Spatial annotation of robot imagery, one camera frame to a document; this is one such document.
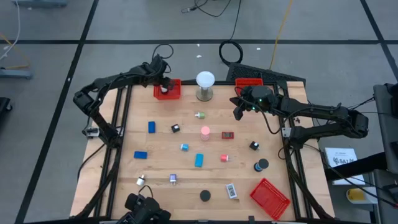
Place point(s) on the pink sand hourglass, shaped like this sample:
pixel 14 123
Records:
pixel 205 132

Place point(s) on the red digital clock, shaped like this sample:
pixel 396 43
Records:
pixel 227 135

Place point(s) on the grey floor stand foot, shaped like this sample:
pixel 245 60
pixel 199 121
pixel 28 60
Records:
pixel 40 3
pixel 15 73

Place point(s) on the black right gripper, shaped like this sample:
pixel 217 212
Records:
pixel 259 98

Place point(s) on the blue sand hourglass black caps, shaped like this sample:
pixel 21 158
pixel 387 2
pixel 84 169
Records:
pixel 261 165

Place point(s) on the black aluminium table frame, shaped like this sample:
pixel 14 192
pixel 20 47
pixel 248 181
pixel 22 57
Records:
pixel 188 83

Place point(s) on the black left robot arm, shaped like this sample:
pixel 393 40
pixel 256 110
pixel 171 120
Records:
pixel 118 79

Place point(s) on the yellow and white device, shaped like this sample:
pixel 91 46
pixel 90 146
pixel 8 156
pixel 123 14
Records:
pixel 356 194

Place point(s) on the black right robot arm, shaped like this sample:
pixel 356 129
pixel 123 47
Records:
pixel 311 109

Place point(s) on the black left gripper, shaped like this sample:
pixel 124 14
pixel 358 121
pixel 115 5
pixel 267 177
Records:
pixel 158 70

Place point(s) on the orange sand hourglass black caps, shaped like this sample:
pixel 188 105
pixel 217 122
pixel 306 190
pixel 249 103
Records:
pixel 205 195

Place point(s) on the white digital clock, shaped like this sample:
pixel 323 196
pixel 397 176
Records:
pixel 231 190

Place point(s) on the dark blue rectangular box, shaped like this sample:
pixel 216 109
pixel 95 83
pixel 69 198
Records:
pixel 151 127
pixel 140 155

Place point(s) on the black perforated panel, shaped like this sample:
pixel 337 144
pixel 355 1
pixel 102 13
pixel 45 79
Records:
pixel 264 74

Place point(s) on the black wall charger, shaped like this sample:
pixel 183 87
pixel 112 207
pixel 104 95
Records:
pixel 175 128
pixel 254 145

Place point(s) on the white bulb lamp metal base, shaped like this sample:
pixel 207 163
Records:
pixel 205 78

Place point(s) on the white printed cardboard box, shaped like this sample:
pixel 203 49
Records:
pixel 340 155

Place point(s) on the red plastic slotted basket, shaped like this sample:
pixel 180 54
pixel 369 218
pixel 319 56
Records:
pixel 248 81
pixel 270 198
pixel 175 95

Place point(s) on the white sand hourglass black caps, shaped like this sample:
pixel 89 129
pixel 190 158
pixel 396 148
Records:
pixel 164 91

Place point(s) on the green wall charger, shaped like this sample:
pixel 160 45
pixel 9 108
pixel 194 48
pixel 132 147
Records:
pixel 201 115

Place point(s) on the pink red wall charger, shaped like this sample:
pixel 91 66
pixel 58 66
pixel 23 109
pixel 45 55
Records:
pixel 224 158

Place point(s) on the purple white wall charger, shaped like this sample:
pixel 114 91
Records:
pixel 173 179

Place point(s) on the cyan rectangular box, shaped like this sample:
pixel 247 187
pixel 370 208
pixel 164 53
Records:
pixel 199 160

